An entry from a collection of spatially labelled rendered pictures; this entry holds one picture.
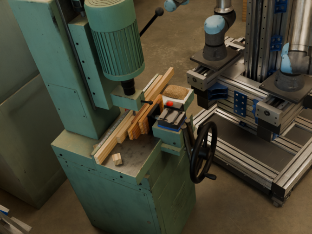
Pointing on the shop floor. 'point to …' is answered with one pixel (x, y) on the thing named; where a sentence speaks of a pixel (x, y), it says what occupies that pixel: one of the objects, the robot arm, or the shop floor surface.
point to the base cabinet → (135, 198)
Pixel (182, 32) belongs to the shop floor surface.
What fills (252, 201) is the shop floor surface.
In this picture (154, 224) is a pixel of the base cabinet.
